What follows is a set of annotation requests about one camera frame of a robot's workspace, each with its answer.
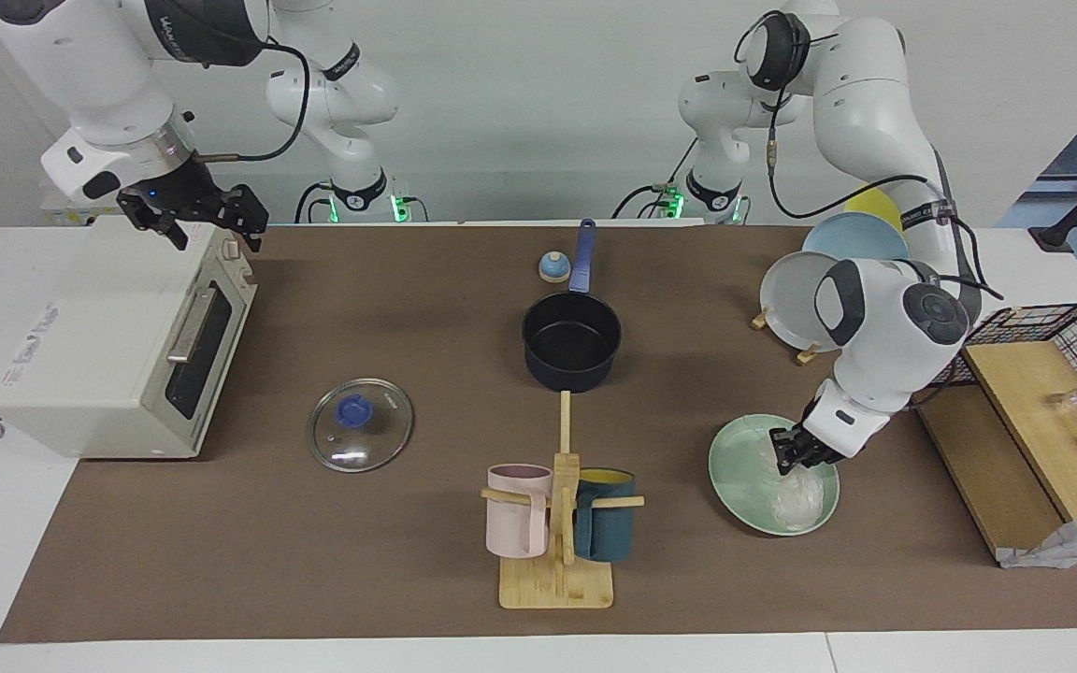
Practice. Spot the wooden mug tree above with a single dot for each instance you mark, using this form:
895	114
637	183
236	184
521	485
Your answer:
557	584

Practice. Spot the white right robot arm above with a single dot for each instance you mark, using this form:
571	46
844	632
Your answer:
99	65

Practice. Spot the light bamboo shelf board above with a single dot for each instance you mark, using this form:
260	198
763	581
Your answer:
1025	402

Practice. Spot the yellow plate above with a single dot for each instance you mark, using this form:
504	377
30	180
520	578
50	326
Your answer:
873	206

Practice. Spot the clear plastic bag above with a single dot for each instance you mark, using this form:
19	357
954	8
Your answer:
796	500

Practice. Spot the dark blue saucepan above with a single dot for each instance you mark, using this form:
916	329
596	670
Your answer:
568	374

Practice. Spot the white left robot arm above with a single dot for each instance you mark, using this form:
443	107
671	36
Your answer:
875	103

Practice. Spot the mint green plate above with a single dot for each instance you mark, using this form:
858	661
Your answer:
735	467

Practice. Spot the wooden plate rack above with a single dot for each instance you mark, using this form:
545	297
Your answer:
807	355

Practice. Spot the grey plate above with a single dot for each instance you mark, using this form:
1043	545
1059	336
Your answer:
791	299

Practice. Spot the brown table mat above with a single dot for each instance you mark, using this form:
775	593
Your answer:
361	561

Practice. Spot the glass lid with blue knob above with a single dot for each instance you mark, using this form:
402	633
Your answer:
361	425

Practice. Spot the light blue plate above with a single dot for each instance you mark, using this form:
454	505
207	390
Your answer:
852	238

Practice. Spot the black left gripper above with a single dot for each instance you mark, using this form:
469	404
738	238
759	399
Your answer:
819	444

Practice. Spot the white power strip box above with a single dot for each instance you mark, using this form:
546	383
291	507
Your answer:
80	217

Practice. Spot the white toaster oven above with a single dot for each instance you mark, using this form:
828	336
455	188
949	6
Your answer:
99	327

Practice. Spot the dark teal mug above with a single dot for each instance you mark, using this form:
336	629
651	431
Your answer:
609	533

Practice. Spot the pink mug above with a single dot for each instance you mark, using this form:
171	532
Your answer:
515	523

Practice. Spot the brown wooden shelf board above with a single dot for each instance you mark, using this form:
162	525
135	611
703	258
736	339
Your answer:
987	467

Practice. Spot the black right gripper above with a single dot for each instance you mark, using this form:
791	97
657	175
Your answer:
191	196

